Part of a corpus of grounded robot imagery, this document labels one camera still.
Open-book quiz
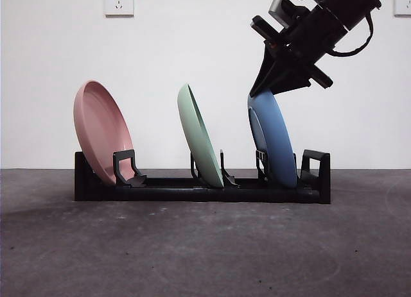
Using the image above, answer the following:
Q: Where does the white wall socket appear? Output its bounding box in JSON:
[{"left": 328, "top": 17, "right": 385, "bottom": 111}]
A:
[
  {"left": 103, "top": 0, "right": 135, "bottom": 17},
  {"left": 394, "top": 0, "right": 411, "bottom": 17}
]

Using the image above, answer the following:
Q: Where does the blue round plate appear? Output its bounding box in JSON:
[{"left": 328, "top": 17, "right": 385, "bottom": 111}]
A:
[{"left": 247, "top": 89, "right": 297, "bottom": 189}]

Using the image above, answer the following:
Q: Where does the green round plate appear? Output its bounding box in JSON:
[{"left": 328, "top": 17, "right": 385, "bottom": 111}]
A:
[{"left": 177, "top": 83, "right": 225, "bottom": 189}]

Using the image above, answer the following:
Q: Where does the black plastic dish rack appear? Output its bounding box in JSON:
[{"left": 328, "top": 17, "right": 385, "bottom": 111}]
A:
[{"left": 74, "top": 148, "right": 331, "bottom": 205}]

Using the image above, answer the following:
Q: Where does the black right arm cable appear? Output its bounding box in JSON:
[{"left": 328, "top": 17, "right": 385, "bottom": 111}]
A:
[{"left": 332, "top": 8, "right": 374, "bottom": 57}]

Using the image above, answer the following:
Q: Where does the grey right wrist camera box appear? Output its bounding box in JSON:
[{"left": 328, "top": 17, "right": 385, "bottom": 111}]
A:
[{"left": 268, "top": 0, "right": 298, "bottom": 28}]

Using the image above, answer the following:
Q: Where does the pink round plate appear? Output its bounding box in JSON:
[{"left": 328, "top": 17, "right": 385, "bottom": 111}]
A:
[{"left": 73, "top": 80, "right": 134, "bottom": 186}]

